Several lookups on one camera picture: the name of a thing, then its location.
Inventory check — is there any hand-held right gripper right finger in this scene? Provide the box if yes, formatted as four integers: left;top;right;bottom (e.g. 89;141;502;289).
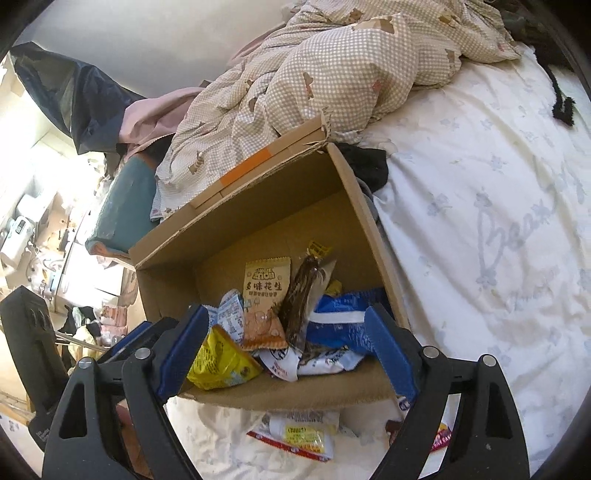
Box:
364;305;532;480

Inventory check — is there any dark blue plastic bag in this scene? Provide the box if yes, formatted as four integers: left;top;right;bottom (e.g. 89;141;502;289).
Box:
10;41;149;156

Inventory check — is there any pink cloth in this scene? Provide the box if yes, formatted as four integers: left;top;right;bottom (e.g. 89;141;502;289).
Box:
117;84;209;156

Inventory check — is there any small red purple snack packet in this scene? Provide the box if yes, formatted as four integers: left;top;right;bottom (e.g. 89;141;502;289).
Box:
431;421;452;454

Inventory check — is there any checked beige duvet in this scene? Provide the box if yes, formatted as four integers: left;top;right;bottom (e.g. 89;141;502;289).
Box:
154;0;523;221

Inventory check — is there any white black-lettered snack packet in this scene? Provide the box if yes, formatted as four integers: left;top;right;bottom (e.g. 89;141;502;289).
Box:
257;340;368;383

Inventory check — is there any small brown snack packet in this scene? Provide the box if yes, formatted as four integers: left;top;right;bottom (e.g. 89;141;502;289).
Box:
385;416;408;445

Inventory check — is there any brown cardboard box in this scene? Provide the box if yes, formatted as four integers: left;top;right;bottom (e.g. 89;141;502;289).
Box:
129;114;413;412

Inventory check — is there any small white blue snack packet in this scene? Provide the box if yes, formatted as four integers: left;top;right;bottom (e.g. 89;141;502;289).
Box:
203;290;246;344

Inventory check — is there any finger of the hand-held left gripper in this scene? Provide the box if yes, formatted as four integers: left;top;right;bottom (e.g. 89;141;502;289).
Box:
98;320;161;366

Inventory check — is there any black garment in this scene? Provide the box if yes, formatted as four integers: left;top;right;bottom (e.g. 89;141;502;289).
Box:
336;142;389;195

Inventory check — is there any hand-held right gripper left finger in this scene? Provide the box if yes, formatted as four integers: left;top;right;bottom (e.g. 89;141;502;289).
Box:
41;304;211;480

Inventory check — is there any dark brown snack packet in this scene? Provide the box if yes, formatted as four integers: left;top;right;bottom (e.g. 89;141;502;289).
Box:
278;255;339;354

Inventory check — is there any beige peanut snack packet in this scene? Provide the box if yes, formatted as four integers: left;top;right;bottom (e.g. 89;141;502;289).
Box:
241;256;293;352

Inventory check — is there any dark garment with cord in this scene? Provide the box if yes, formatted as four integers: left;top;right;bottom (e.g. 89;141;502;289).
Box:
501;0;578;128

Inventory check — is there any white appliance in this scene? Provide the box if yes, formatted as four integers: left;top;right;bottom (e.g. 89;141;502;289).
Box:
0;215;35;271

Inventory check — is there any large blue white snack packet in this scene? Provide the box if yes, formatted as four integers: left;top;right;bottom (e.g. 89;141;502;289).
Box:
305;287;386;357

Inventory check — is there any white red-edged snack packet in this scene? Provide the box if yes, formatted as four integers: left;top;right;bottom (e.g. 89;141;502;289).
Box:
246;410;341;462

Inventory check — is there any teal pillow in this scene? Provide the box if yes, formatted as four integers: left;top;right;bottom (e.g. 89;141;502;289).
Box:
84;154;161;258

